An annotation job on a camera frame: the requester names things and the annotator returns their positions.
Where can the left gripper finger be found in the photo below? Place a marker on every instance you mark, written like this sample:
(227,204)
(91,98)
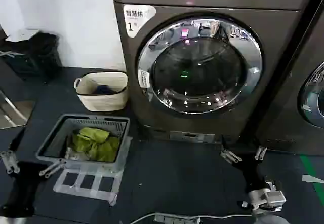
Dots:
(10,162)
(51,168)

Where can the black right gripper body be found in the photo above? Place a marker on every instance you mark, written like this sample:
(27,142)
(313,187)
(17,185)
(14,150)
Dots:
(253,174)

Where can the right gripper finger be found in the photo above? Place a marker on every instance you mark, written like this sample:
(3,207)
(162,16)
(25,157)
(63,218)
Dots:
(260,152)
(230,156)

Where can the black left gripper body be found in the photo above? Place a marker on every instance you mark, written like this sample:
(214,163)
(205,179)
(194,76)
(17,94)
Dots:
(25,183)

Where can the grey plastic laundry basket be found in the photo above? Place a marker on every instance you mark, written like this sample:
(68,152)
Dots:
(76,164)

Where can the pale grey cloth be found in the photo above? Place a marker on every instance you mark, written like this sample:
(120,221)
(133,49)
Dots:
(74,154)

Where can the grey dryer without sticker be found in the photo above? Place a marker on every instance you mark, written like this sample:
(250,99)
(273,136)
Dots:
(291,122)

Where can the shiny metal floor plate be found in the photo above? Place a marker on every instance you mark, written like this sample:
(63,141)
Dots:
(14,110)

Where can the green garment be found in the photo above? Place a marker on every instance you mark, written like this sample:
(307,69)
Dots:
(98,145)

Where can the green floor tape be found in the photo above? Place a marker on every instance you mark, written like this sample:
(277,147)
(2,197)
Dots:
(312,173)

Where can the chrome glass door without sticker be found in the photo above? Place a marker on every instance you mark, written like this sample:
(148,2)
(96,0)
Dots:
(314,99)

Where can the white woven laundry basket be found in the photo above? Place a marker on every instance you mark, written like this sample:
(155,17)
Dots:
(101,102)

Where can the white power strip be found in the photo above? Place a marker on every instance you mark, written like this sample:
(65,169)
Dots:
(177,219)

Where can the grey dryer with number sticker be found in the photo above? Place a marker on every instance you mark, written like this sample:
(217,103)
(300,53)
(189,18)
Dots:
(273,64)

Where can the dark blue cloth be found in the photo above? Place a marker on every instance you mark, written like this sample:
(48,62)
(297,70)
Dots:
(103,89)

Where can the round chrome glass dryer door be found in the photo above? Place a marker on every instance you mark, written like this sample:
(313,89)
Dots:
(200,67)

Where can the dark green crate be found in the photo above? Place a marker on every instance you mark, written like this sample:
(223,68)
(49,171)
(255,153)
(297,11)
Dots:
(17,64)

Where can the black bin bag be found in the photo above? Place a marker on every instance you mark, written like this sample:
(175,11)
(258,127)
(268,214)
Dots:
(46,51)

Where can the white number sticker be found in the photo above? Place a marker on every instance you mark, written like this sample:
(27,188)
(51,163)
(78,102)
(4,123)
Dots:
(136,18)

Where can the clear tape floor frame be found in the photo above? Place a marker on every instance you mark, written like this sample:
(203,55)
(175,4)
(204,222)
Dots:
(76,188)

